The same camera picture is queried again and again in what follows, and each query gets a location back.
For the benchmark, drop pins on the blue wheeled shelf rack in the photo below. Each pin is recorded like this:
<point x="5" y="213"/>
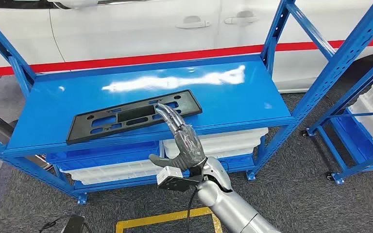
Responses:
<point x="350" y="96"/>

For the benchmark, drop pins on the blue metal shelf rack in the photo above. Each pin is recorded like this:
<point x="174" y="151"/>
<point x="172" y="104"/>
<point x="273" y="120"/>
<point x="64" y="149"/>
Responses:
<point x="205" y="96"/>

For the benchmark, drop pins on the white car with red stripe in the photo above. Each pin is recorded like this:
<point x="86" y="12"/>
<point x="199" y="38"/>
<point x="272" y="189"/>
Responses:
<point x="125" y="32"/>

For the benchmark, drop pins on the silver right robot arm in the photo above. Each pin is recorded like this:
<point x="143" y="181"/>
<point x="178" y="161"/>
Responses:
<point x="225" y="202"/>

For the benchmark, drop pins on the black plastic frame part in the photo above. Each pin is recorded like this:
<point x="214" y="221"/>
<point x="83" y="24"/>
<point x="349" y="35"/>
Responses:
<point x="135" y="115"/>

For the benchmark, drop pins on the yellow floor tape square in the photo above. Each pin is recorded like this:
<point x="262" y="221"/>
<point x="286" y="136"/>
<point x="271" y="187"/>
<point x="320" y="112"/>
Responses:
<point x="160" y="218"/>

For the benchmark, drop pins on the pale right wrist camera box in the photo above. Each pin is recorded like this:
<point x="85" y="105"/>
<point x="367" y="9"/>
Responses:
<point x="168" y="175"/>

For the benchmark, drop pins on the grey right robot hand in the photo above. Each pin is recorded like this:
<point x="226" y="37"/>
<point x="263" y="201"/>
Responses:
<point x="186" y="144"/>

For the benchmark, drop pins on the white plastic crate stack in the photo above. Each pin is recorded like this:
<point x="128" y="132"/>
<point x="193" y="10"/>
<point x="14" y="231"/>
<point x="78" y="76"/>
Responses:
<point x="225" y="141"/>

